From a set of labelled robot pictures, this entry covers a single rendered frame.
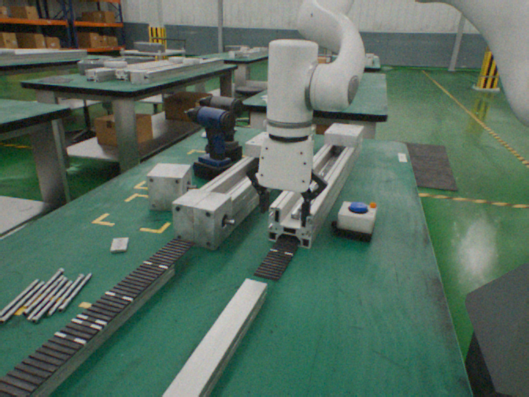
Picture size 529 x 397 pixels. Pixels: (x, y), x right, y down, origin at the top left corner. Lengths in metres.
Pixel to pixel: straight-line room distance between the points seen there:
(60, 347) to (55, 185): 2.03
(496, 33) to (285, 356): 0.67
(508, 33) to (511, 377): 0.57
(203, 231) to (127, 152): 2.45
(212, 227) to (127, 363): 0.33
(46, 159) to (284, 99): 2.03
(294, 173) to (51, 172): 2.02
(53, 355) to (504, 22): 0.89
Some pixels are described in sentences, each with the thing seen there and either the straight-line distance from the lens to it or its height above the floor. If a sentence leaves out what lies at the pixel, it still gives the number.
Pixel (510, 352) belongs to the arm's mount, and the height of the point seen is 0.85.
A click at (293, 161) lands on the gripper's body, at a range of 0.73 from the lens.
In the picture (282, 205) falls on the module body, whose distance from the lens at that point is 0.89.
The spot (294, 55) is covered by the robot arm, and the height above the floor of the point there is 1.18.
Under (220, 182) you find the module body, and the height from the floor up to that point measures 0.86.
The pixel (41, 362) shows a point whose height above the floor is 0.81.
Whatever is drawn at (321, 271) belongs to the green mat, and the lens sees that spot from 0.82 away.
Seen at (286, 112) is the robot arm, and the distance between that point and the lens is 0.70.
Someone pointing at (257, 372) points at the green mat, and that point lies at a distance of 0.61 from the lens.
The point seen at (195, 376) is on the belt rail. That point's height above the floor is 0.81.
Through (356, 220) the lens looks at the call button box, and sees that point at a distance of 0.93.
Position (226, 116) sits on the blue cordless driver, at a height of 0.99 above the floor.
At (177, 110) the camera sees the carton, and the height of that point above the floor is 0.33.
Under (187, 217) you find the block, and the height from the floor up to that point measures 0.85.
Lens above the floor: 1.22
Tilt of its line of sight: 23 degrees down
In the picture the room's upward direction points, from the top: 2 degrees clockwise
